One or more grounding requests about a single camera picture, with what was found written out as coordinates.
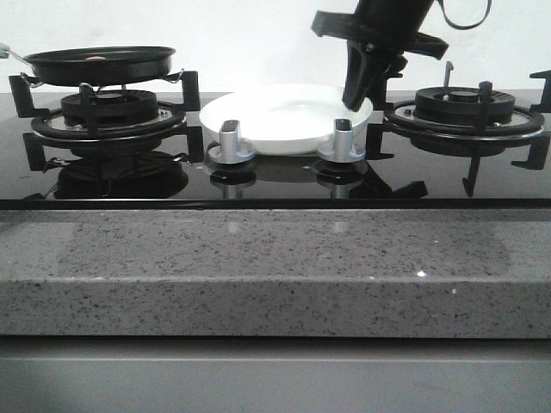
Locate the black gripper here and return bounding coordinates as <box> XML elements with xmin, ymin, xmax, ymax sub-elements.
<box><xmin>312</xmin><ymin>0</ymin><xmax>449</xmax><ymax>111</ymax></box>

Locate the white plate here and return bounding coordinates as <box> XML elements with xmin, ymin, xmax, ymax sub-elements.
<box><xmin>200</xmin><ymin>83</ymin><xmax>374</xmax><ymax>156</ymax></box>

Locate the black frying pan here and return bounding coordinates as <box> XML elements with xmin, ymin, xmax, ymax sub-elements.
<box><xmin>1</xmin><ymin>44</ymin><xmax>176</xmax><ymax>86</ymax></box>

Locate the right silver stove knob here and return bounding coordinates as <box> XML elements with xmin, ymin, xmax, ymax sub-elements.
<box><xmin>318</xmin><ymin>119</ymin><xmax>366</xmax><ymax>163</ymax></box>

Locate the silver stove knob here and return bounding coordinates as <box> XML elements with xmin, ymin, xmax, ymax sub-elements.
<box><xmin>207</xmin><ymin>120</ymin><xmax>256</xmax><ymax>165</ymax></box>
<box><xmin>318</xmin><ymin>119</ymin><xmax>366</xmax><ymax>163</ymax></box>

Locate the right black burner grate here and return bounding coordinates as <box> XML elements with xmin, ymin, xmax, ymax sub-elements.
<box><xmin>350</xmin><ymin>71</ymin><xmax>550</xmax><ymax>204</ymax></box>

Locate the black burner grate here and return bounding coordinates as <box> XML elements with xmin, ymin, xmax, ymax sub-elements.
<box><xmin>9</xmin><ymin>70</ymin><xmax>204</xmax><ymax>170</ymax></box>
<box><xmin>350</xmin><ymin>71</ymin><xmax>550</xmax><ymax>204</ymax></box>

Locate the left silver stove knob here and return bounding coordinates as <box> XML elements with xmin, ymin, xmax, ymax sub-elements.
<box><xmin>207</xmin><ymin>120</ymin><xmax>256</xmax><ymax>165</ymax></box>

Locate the left black burner grate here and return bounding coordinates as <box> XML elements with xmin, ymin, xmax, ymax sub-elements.
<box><xmin>9</xmin><ymin>70</ymin><xmax>204</xmax><ymax>170</ymax></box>

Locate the black glass stove top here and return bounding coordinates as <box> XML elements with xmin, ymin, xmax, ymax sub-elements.
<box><xmin>1</xmin><ymin>94</ymin><xmax>550</xmax><ymax>210</ymax></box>

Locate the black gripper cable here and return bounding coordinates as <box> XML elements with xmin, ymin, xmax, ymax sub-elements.
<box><xmin>437</xmin><ymin>0</ymin><xmax>493</xmax><ymax>31</ymax></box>

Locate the wire pan support ring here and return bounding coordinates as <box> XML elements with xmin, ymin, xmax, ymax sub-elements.
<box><xmin>20</xmin><ymin>69</ymin><xmax>186</xmax><ymax>96</ymax></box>

